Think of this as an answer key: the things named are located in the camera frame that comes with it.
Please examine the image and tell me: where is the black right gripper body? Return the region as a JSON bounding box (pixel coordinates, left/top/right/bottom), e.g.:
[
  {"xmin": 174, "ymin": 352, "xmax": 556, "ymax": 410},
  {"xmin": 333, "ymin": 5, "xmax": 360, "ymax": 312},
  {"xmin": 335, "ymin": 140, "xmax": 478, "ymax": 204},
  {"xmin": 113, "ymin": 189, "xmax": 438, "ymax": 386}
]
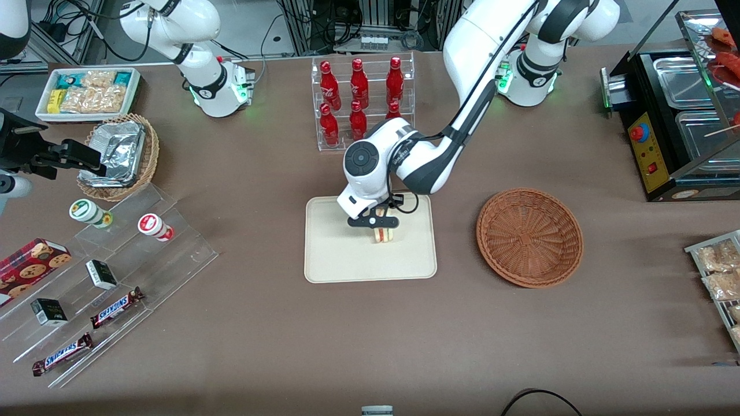
[{"xmin": 0, "ymin": 110, "xmax": 59, "ymax": 175}]

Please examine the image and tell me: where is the white rectangular snack tray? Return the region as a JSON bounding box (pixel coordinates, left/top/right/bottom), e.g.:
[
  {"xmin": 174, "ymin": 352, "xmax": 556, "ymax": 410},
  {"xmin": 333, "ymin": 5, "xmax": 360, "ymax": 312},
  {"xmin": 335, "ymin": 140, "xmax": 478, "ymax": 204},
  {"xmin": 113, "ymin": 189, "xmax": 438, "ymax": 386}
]
[{"xmin": 35, "ymin": 67, "xmax": 142, "ymax": 123}]

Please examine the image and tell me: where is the beige plastic tray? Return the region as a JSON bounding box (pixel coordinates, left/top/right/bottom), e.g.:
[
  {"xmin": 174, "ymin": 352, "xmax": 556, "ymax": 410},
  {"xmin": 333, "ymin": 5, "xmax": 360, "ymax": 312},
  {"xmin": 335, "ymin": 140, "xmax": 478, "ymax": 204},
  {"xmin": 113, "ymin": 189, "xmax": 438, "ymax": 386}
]
[{"xmin": 304, "ymin": 192, "xmax": 438, "ymax": 284}]

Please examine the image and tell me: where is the oval light wicker basket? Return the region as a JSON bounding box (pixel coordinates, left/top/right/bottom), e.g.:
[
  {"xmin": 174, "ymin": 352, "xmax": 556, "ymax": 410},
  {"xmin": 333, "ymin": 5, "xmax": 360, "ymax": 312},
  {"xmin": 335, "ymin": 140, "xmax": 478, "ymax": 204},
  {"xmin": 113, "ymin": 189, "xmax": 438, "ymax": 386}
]
[{"xmin": 77, "ymin": 113, "xmax": 160, "ymax": 202}]

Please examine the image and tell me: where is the round brown wicker basket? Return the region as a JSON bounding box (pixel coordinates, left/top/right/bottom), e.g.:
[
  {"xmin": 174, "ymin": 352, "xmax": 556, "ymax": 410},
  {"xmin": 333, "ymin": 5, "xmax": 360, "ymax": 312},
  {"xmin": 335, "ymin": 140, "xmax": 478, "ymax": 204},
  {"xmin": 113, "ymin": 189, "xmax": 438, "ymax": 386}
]
[{"xmin": 476, "ymin": 188, "xmax": 584, "ymax": 288}]

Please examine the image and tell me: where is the crumpled foil container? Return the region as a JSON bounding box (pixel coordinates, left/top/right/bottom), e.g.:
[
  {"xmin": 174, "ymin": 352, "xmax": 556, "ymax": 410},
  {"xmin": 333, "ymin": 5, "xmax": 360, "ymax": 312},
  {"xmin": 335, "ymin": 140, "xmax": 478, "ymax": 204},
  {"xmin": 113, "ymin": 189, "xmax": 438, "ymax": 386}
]
[{"xmin": 79, "ymin": 121, "xmax": 146, "ymax": 187}]

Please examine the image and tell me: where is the green lid white bottle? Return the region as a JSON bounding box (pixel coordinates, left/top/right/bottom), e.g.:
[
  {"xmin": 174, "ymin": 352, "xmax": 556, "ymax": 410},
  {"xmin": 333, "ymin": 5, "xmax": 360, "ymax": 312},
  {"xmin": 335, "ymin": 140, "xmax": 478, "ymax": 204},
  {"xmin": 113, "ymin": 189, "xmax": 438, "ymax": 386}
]
[{"xmin": 69, "ymin": 199, "xmax": 113, "ymax": 228}]

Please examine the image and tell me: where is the clear cracker bag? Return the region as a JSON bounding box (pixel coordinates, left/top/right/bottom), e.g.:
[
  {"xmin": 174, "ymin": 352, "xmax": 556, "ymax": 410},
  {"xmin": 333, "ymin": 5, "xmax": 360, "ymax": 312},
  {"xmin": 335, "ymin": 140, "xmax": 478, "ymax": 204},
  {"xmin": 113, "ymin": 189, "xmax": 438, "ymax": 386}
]
[
  {"xmin": 81, "ymin": 70, "xmax": 116, "ymax": 88},
  {"xmin": 61, "ymin": 87, "xmax": 128, "ymax": 113}
]

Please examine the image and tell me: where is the red lid white bottle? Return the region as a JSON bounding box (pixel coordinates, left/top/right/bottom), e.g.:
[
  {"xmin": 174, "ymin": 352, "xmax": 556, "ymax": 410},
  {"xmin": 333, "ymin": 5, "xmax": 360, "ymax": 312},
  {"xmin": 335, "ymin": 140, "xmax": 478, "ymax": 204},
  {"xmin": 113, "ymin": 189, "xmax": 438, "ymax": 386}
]
[{"xmin": 138, "ymin": 213, "xmax": 175, "ymax": 242}]

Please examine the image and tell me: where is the small black box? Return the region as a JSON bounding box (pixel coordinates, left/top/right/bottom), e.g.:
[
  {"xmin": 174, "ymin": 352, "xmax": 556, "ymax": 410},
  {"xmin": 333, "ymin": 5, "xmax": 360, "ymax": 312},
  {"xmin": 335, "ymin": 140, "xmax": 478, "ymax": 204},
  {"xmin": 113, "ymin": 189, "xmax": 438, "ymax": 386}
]
[
  {"xmin": 86, "ymin": 259, "xmax": 118, "ymax": 290},
  {"xmin": 31, "ymin": 298, "xmax": 68, "ymax": 327}
]

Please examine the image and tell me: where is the red cookie box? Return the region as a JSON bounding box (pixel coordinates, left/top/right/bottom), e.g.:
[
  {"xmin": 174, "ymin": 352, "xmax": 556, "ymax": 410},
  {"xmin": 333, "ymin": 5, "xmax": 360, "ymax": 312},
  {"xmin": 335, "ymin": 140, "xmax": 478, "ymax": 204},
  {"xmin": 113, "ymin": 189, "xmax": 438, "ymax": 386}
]
[{"xmin": 0, "ymin": 238, "xmax": 72, "ymax": 308}]

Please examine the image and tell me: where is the clear acrylic stepped stand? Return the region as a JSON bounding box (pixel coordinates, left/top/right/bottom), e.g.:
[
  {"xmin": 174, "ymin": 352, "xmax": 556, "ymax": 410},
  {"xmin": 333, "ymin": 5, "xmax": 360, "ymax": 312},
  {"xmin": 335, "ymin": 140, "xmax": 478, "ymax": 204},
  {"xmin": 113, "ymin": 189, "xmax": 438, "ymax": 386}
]
[{"xmin": 0, "ymin": 184, "xmax": 219, "ymax": 389}]

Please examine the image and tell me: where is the clear acrylic bottle rack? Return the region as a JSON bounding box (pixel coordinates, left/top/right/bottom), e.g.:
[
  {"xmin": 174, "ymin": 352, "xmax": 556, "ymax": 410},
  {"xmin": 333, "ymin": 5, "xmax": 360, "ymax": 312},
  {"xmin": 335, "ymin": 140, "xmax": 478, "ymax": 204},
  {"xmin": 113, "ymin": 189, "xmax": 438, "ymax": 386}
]
[{"xmin": 311, "ymin": 52, "xmax": 416, "ymax": 152}]

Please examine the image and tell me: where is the Snickers chocolate bar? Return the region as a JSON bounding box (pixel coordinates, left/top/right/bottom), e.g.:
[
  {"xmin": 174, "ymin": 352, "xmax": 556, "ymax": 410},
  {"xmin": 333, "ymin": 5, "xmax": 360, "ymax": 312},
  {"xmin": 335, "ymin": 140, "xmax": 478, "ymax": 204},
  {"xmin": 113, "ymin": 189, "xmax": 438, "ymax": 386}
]
[
  {"xmin": 32, "ymin": 332, "xmax": 94, "ymax": 377},
  {"xmin": 90, "ymin": 287, "xmax": 145, "ymax": 329}
]

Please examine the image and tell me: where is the black glass food warmer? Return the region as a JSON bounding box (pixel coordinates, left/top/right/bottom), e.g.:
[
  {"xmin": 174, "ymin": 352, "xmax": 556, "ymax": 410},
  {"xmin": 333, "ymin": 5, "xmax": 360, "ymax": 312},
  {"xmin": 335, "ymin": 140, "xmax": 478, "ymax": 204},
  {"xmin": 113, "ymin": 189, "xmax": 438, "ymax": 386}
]
[{"xmin": 600, "ymin": 9, "xmax": 740, "ymax": 203}]

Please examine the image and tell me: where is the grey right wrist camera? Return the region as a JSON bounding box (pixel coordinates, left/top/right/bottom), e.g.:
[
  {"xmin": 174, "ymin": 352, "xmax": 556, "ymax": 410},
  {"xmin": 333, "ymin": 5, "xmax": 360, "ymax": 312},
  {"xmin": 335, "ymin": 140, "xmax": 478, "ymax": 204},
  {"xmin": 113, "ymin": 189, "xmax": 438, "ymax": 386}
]
[{"xmin": 0, "ymin": 173, "xmax": 33, "ymax": 215}]

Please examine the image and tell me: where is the aluminium frame rack with cables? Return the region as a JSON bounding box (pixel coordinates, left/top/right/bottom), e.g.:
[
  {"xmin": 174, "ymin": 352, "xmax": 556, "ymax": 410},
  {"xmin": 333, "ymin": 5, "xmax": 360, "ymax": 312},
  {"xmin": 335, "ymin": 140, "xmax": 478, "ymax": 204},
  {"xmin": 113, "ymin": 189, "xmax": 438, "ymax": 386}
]
[{"xmin": 277, "ymin": 0, "xmax": 458, "ymax": 54}]

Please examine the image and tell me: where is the black floor cable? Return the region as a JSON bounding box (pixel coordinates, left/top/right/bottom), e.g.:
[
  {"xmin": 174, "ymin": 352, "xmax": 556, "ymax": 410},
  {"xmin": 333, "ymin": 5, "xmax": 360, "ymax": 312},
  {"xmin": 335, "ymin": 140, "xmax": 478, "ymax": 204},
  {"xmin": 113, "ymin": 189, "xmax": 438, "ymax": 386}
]
[{"xmin": 500, "ymin": 389, "xmax": 584, "ymax": 416}]

